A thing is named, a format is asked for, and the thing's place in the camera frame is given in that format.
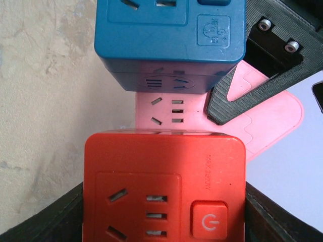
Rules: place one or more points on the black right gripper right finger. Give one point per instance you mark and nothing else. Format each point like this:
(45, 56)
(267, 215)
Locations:
(265, 220)

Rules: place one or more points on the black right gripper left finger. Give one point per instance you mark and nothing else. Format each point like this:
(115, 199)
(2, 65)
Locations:
(60, 221)

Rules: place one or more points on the red cube socket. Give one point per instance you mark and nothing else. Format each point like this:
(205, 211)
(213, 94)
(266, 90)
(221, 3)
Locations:
(164, 186)

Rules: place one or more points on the pink power strip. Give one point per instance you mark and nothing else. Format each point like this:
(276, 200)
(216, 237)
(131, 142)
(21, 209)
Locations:
(246, 103)

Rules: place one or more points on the blue cube socket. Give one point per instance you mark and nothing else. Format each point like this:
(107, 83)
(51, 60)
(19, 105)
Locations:
(170, 46)

